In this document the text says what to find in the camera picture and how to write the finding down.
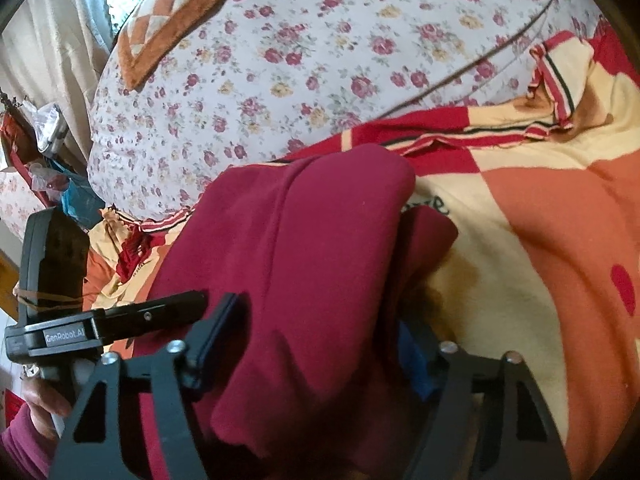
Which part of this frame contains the dark red garment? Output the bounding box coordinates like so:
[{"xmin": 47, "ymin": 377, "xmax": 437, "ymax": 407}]
[{"xmin": 150, "ymin": 144, "xmax": 457, "ymax": 479}]

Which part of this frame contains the person's left hand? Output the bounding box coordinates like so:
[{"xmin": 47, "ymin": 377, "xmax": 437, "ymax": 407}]
[{"xmin": 22, "ymin": 377, "xmax": 72, "ymax": 441}]

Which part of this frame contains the blue plastic bag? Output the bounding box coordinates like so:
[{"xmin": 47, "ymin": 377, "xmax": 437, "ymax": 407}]
[{"xmin": 48, "ymin": 159, "xmax": 105, "ymax": 230}]

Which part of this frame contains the silver foil bag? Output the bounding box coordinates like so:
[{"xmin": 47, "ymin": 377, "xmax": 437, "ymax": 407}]
[{"xmin": 22, "ymin": 100, "xmax": 68, "ymax": 157}]

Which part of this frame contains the orange red patterned blanket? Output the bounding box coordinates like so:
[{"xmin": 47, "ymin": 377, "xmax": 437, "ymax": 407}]
[{"xmin": 81, "ymin": 19, "xmax": 640, "ymax": 480}]

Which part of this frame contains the beige curtain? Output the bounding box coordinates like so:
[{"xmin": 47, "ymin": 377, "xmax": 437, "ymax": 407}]
[{"xmin": 1, "ymin": 0, "xmax": 114, "ymax": 168}]

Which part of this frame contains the brown diamond pattern cushion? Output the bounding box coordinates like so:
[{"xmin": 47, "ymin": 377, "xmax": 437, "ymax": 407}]
[{"xmin": 117, "ymin": 0, "xmax": 222, "ymax": 90}]

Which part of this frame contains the white floral quilt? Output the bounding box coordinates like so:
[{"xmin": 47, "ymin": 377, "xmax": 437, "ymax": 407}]
[{"xmin": 88, "ymin": 0, "xmax": 602, "ymax": 219}]

